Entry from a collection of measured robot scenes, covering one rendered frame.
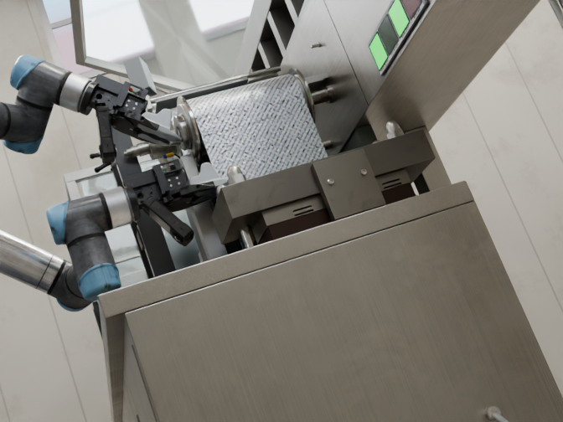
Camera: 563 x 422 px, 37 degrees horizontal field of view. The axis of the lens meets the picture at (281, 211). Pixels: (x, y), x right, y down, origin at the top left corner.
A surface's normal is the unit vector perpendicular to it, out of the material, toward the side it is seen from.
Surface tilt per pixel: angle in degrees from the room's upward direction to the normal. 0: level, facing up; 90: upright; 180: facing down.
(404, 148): 90
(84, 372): 90
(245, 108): 90
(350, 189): 90
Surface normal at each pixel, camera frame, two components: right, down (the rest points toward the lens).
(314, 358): 0.18, -0.32
